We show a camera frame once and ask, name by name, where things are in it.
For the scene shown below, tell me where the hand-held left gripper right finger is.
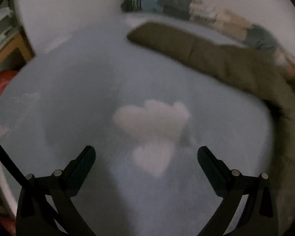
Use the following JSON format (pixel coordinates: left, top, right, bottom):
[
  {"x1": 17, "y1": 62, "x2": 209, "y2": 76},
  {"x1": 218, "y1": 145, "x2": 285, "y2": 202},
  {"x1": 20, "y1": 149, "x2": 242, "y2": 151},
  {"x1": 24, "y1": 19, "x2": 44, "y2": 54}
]
[{"x1": 197, "y1": 146, "x2": 279, "y2": 236}]

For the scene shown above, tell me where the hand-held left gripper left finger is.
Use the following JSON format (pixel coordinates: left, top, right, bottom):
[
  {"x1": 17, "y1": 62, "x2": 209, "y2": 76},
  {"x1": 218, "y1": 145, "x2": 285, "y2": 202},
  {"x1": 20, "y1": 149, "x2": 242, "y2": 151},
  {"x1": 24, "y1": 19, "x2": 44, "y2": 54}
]
[{"x1": 15, "y1": 146, "x2": 97, "y2": 236}]

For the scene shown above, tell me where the olive green padded coat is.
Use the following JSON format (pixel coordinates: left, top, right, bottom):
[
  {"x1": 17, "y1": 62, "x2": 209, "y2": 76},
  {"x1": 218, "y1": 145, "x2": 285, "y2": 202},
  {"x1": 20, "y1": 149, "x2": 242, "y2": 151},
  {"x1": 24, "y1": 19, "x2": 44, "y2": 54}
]
[{"x1": 126, "y1": 22, "x2": 295, "y2": 236}]

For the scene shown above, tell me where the bed with light blue sheet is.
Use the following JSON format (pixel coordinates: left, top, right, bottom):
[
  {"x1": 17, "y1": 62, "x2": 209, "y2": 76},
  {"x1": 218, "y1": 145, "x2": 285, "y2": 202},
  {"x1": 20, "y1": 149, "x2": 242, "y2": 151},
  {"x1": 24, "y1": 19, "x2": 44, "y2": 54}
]
[{"x1": 0, "y1": 12, "x2": 277, "y2": 236}]

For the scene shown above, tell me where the red cloth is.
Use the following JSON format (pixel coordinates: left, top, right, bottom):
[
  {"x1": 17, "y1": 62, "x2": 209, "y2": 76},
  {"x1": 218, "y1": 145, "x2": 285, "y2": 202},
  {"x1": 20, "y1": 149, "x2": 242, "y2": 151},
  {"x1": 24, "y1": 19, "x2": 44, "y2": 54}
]
[{"x1": 0, "y1": 70, "x2": 19, "y2": 134}]

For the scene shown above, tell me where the wooden cabinet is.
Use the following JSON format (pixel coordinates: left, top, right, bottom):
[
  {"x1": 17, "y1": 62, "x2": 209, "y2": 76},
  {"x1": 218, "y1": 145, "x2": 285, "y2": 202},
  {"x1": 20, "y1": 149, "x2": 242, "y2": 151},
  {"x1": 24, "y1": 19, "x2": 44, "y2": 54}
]
[{"x1": 0, "y1": 31, "x2": 36, "y2": 72}]

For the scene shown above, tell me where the patchwork patterned blanket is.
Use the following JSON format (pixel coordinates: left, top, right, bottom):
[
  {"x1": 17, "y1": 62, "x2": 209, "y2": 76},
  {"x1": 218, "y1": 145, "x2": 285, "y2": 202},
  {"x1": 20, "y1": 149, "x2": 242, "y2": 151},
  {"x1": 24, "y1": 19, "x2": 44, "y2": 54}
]
[{"x1": 120, "y1": 0, "x2": 295, "y2": 72}]

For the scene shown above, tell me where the black cable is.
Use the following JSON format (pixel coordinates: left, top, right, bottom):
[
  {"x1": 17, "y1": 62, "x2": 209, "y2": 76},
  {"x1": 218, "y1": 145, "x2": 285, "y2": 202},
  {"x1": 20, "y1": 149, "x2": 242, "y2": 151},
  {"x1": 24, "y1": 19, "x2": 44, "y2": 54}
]
[{"x1": 0, "y1": 135, "x2": 31, "y2": 186}]

